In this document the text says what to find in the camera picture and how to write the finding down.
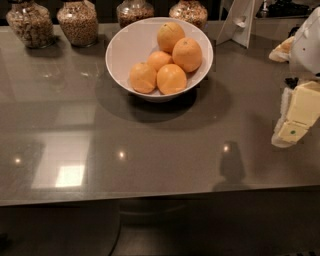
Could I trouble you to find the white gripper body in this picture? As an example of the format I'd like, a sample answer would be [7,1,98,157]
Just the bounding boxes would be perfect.
[289,7,320,78]

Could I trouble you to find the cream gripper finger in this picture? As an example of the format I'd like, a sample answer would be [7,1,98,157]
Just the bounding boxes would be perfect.
[271,81,320,148]
[269,36,294,63]

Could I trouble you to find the small middle orange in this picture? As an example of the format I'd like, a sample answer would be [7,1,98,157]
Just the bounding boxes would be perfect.
[147,51,173,71]

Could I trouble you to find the white ceramic bowl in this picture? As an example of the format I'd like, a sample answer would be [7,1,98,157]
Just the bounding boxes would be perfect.
[105,17,214,103]

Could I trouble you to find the dark objects at back right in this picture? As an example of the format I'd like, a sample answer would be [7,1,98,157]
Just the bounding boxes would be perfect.
[256,0,320,18]

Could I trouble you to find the white folded card stand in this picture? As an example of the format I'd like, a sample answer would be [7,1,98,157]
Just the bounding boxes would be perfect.
[216,0,263,48]

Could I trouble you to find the glass jar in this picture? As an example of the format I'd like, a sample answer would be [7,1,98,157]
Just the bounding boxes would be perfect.
[6,0,55,49]
[57,0,98,47]
[169,0,208,29]
[116,0,154,28]

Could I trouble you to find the far left glass jar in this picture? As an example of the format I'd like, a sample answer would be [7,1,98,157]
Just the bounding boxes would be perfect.
[6,0,55,49]

